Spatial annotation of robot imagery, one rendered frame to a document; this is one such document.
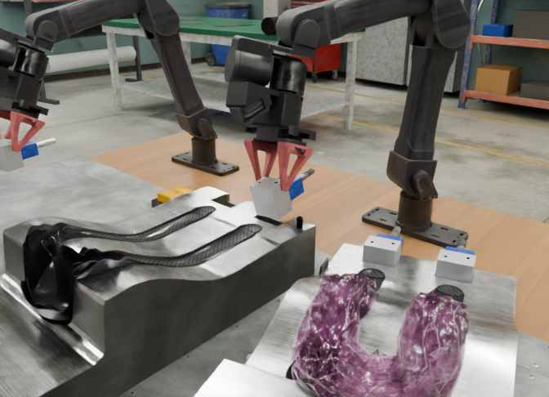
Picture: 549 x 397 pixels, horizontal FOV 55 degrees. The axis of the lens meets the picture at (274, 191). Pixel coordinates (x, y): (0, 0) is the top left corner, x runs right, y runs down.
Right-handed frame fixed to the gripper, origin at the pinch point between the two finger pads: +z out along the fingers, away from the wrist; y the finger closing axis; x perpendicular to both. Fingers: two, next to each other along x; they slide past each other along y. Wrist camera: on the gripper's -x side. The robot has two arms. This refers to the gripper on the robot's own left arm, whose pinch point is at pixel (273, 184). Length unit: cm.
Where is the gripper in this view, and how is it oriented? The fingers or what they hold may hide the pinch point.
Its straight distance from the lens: 84.4
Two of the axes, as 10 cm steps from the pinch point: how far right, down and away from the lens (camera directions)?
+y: 7.3, 1.2, -6.8
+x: 6.7, 0.8, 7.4
